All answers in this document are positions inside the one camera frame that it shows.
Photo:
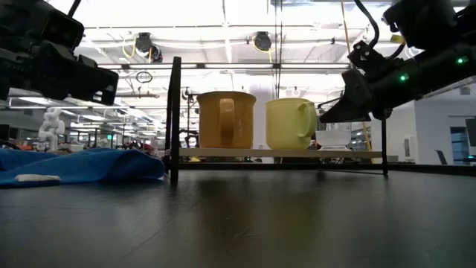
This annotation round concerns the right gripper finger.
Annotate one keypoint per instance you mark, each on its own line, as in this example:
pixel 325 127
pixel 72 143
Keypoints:
pixel 349 106

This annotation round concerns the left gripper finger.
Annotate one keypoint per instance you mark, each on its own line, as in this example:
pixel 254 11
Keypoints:
pixel 100 83

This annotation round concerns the clear plastic cup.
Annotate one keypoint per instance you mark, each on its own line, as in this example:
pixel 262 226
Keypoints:
pixel 332 139

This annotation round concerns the pale yellow mug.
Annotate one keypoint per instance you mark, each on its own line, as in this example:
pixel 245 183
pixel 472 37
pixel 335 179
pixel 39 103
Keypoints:
pixel 286 124

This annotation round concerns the orange speckled mug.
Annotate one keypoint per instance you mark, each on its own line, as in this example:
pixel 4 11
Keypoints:
pixel 227 123

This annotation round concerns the wooden shelf with black legs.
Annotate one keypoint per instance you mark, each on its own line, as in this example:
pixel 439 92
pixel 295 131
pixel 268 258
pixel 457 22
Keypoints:
pixel 279 153

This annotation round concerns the white robot figure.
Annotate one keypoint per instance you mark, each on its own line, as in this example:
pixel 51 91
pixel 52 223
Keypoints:
pixel 52 128

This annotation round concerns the blue cloth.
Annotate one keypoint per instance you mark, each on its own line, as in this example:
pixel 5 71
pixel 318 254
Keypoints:
pixel 82 165

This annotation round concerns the ceiling light strip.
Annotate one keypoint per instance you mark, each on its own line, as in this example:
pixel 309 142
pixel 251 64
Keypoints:
pixel 238 66

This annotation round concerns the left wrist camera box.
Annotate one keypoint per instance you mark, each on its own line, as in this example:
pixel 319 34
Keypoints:
pixel 41 26

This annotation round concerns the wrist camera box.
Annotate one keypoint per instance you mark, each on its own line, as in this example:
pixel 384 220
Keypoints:
pixel 420 20
pixel 41 26

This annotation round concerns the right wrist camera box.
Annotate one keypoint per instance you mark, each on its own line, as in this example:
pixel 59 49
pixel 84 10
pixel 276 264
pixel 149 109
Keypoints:
pixel 420 20

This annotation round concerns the white wall box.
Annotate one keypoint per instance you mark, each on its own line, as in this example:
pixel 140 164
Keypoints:
pixel 411 147

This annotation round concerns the dark wall screen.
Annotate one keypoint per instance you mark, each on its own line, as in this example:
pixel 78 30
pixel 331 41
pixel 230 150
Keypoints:
pixel 471 132

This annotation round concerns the black table frame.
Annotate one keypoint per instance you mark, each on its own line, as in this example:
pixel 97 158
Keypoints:
pixel 427 168

